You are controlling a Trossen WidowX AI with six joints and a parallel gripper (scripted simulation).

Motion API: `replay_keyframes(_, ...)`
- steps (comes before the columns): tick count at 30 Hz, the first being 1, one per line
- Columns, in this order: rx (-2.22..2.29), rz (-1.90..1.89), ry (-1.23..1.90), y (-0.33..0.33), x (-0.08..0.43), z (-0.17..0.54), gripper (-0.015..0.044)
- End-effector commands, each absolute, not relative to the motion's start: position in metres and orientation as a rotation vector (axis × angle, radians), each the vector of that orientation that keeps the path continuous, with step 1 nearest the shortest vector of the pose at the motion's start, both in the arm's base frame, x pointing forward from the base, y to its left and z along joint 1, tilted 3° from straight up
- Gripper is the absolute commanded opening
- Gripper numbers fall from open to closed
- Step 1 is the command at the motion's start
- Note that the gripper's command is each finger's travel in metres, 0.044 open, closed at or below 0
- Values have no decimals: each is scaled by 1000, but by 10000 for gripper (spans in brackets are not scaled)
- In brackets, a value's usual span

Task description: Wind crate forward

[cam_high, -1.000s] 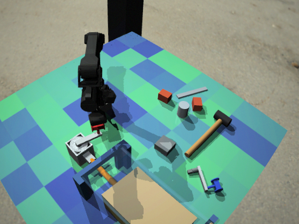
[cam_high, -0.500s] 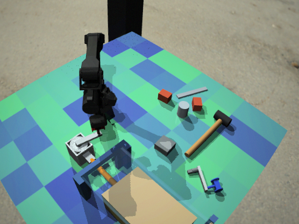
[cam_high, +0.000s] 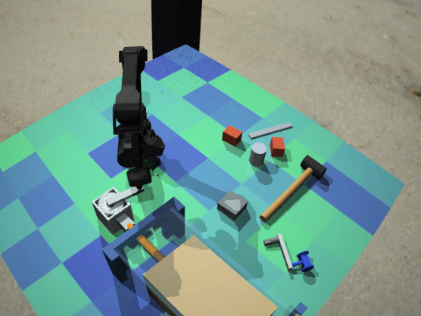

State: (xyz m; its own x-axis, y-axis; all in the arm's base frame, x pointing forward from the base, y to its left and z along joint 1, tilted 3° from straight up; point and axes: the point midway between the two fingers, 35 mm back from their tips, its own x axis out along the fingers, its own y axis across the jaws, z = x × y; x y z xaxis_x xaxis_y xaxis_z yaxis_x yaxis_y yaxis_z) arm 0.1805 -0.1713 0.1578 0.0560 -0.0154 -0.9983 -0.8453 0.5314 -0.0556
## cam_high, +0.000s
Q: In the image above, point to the orange-red block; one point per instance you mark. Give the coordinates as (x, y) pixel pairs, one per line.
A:
(277, 147)
(232, 135)

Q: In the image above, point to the mallet with wooden handle and black head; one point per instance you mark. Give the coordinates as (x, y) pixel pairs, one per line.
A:
(312, 167)

